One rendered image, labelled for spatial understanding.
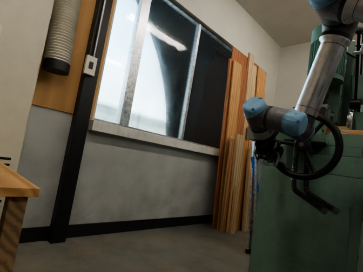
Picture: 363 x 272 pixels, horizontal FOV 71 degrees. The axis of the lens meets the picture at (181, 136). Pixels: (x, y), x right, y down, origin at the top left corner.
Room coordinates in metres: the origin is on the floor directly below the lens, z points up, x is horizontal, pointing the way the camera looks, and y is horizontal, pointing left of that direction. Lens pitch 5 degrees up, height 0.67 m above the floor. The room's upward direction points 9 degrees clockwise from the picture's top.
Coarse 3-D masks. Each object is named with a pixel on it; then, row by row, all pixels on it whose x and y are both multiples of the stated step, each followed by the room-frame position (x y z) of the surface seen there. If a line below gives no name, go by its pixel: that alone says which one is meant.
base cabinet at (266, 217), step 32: (288, 192) 1.23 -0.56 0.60; (320, 192) 1.15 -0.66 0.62; (352, 192) 1.08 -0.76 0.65; (256, 224) 1.32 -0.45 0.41; (288, 224) 1.22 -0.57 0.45; (320, 224) 1.14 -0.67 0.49; (352, 224) 1.07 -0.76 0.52; (256, 256) 1.30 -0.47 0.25; (288, 256) 1.21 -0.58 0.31; (320, 256) 1.13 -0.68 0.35; (352, 256) 1.07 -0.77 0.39
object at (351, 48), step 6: (354, 42) 1.40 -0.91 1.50; (348, 48) 1.41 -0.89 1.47; (354, 48) 1.40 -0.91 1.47; (354, 54) 1.41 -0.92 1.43; (348, 60) 1.41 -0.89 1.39; (354, 60) 1.44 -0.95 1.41; (348, 66) 1.41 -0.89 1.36; (348, 72) 1.41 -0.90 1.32; (348, 78) 1.41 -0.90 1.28; (348, 84) 1.40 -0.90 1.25; (348, 90) 1.40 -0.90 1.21; (348, 96) 1.40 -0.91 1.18; (342, 102) 1.42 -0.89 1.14; (348, 102) 1.40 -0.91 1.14; (342, 108) 1.41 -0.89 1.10; (348, 108) 1.40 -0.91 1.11; (342, 114) 1.41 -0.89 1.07; (342, 120) 1.41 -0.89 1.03
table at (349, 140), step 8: (248, 136) 1.38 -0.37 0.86; (280, 136) 1.28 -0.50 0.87; (320, 136) 1.08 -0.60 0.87; (328, 136) 1.15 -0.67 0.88; (344, 136) 1.11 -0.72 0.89; (352, 136) 1.09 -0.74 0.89; (360, 136) 1.07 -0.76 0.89; (320, 144) 1.15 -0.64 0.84; (328, 144) 1.14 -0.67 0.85; (344, 144) 1.11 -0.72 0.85; (352, 144) 1.09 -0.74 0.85; (360, 144) 1.07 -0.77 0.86
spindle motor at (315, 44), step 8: (320, 24) 1.28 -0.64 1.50; (312, 32) 1.34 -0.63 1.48; (320, 32) 1.27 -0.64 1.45; (312, 40) 1.32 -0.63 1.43; (312, 48) 1.32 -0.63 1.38; (312, 56) 1.31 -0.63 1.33; (344, 56) 1.26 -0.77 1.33; (344, 64) 1.25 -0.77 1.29; (336, 72) 1.24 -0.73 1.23; (344, 72) 1.28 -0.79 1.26; (336, 80) 1.25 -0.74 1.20
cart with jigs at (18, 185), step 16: (0, 176) 0.79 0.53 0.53; (16, 176) 0.84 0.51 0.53; (0, 192) 0.65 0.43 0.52; (16, 192) 0.68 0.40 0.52; (32, 192) 0.70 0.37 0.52; (16, 208) 0.70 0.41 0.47; (0, 224) 0.71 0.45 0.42; (16, 224) 0.70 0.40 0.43; (0, 240) 0.68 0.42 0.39; (16, 240) 0.71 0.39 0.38; (0, 256) 0.69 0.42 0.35
